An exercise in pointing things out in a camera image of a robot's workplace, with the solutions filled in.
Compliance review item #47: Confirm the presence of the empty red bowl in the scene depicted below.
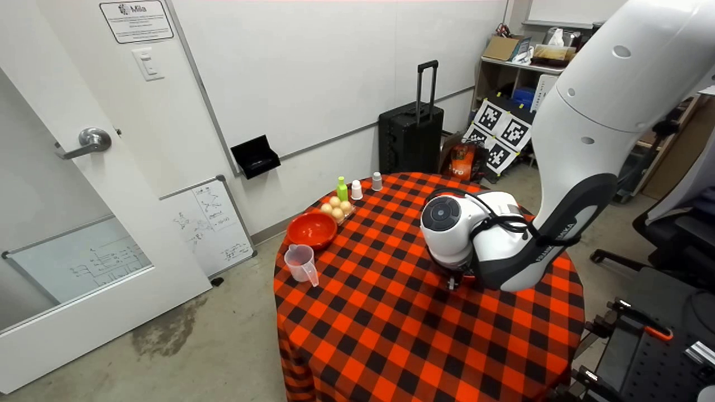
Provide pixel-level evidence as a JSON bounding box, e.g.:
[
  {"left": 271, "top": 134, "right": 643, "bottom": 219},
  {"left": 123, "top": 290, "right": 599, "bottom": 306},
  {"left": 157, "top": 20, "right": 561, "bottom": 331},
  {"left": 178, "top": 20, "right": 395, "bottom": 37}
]
[{"left": 285, "top": 209, "right": 342, "bottom": 251}]

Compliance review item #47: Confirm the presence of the carton of eggs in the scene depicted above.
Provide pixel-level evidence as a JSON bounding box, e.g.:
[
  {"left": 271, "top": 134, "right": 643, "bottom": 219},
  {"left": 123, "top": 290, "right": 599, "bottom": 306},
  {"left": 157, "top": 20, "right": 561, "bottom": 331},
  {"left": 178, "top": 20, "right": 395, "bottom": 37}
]
[{"left": 321, "top": 194, "right": 357, "bottom": 228}]

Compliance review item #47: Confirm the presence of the black rolling suitcase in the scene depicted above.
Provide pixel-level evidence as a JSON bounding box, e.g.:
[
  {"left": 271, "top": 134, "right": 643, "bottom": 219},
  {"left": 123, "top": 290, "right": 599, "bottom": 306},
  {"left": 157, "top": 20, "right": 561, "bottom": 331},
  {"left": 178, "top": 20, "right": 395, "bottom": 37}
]
[{"left": 376, "top": 57, "right": 448, "bottom": 178}]

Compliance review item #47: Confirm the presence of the clear plastic measuring cup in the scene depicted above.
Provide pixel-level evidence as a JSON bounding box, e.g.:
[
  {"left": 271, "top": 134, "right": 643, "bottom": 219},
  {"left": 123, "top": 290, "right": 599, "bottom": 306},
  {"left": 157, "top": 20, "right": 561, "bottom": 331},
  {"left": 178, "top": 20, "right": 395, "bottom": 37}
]
[{"left": 281, "top": 240, "right": 323, "bottom": 290}]

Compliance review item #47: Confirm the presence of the orange bag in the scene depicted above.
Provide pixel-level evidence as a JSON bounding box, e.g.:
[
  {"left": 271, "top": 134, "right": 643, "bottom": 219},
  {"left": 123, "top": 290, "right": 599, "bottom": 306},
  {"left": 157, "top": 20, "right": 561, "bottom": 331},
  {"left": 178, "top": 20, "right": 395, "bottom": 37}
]
[{"left": 441, "top": 137, "right": 487, "bottom": 185}]

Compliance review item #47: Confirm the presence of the red black plaid tablecloth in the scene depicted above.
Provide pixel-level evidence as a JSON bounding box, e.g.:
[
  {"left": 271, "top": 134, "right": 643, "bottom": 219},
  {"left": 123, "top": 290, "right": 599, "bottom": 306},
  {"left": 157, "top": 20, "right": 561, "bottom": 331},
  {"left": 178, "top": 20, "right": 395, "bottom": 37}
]
[{"left": 271, "top": 169, "right": 589, "bottom": 402}]

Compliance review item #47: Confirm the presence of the small leaning whiteboard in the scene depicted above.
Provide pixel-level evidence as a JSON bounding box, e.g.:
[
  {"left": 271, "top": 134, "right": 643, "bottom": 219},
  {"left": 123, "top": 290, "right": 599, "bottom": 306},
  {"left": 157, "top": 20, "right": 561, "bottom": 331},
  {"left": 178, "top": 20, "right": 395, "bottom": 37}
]
[{"left": 157, "top": 174, "right": 257, "bottom": 282}]

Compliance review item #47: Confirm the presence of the board with fiducial tags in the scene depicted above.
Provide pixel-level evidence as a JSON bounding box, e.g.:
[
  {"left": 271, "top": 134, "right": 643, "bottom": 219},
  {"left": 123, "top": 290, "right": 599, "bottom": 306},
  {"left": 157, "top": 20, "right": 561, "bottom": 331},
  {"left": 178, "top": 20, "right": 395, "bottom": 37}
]
[{"left": 464, "top": 96, "right": 534, "bottom": 178}]

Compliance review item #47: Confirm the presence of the wooden shelf unit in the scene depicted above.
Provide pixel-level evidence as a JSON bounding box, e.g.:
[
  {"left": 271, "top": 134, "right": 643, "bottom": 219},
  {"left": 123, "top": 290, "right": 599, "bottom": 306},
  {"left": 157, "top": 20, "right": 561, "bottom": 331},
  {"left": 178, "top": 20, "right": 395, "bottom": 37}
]
[{"left": 472, "top": 53, "right": 572, "bottom": 120}]

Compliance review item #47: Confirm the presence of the open cardboard box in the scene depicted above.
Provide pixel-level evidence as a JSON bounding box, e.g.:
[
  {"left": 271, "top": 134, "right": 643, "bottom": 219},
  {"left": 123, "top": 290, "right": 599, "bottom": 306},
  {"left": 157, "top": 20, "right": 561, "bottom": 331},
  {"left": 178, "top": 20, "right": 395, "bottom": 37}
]
[{"left": 481, "top": 33, "right": 524, "bottom": 64}]

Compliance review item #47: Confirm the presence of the flat brown box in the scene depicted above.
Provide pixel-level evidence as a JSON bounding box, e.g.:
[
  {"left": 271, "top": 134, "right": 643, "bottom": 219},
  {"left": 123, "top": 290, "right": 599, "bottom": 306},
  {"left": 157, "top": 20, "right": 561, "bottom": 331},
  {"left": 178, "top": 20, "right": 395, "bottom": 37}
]
[{"left": 529, "top": 43, "right": 579, "bottom": 68}]

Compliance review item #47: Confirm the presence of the white door with glass pane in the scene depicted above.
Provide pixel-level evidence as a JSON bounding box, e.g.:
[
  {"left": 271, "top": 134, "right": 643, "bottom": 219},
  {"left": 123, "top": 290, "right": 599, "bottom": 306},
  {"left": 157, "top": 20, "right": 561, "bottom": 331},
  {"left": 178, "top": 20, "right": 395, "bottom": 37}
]
[{"left": 0, "top": 0, "right": 216, "bottom": 398}]

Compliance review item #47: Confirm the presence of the black office chair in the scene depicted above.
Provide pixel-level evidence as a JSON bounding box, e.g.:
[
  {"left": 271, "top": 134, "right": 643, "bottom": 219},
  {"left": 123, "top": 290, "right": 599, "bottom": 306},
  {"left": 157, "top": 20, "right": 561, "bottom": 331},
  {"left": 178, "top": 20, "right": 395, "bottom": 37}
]
[{"left": 590, "top": 125, "right": 715, "bottom": 293}]

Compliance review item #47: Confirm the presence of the light wooden desk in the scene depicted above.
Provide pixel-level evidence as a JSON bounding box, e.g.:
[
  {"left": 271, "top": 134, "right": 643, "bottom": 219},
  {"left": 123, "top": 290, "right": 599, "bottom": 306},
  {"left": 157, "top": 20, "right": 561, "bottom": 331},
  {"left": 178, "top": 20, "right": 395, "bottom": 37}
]
[{"left": 641, "top": 96, "right": 715, "bottom": 203}]

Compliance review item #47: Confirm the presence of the black perforated mounting table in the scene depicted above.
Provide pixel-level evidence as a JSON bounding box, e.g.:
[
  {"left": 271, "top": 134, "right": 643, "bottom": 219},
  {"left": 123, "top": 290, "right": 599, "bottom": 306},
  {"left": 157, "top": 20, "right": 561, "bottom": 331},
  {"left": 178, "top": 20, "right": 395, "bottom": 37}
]
[{"left": 590, "top": 297, "right": 715, "bottom": 402}]

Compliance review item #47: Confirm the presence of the black wall-mounted holder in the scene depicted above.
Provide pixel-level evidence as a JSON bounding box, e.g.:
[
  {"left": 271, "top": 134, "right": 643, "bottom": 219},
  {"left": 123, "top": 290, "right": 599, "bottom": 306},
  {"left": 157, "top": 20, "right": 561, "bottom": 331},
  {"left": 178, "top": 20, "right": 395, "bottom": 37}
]
[{"left": 229, "top": 132, "right": 285, "bottom": 180}]

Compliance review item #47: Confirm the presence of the large wall whiteboard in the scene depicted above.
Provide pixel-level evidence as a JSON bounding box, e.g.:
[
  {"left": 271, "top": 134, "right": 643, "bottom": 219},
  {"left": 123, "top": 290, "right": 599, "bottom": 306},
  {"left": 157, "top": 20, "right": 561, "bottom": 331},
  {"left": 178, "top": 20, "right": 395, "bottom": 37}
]
[{"left": 163, "top": 0, "right": 516, "bottom": 180}]

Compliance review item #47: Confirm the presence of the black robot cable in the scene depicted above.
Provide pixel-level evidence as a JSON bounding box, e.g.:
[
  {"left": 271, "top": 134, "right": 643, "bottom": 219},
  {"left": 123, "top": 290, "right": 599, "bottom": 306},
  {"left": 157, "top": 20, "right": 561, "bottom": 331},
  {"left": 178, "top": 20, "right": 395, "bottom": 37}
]
[{"left": 460, "top": 187, "right": 590, "bottom": 255}]

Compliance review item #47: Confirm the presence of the white light switch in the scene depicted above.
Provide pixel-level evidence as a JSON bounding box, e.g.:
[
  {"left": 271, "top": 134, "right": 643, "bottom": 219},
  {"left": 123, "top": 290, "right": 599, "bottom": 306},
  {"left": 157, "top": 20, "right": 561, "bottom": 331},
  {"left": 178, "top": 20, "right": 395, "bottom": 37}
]
[{"left": 133, "top": 46, "right": 169, "bottom": 82}]

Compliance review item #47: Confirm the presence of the silver door lever handle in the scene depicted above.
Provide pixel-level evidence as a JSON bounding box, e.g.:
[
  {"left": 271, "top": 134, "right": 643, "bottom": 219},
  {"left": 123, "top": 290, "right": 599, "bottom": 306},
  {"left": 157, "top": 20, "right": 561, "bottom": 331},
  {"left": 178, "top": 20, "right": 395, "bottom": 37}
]
[{"left": 54, "top": 126, "right": 115, "bottom": 163}]

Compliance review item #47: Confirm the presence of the white wall sign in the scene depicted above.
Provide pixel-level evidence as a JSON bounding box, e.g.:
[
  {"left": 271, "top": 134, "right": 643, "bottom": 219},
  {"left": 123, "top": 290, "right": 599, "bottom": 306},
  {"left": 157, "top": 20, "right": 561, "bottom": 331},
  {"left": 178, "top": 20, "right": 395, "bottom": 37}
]
[{"left": 98, "top": 0, "right": 178, "bottom": 45}]

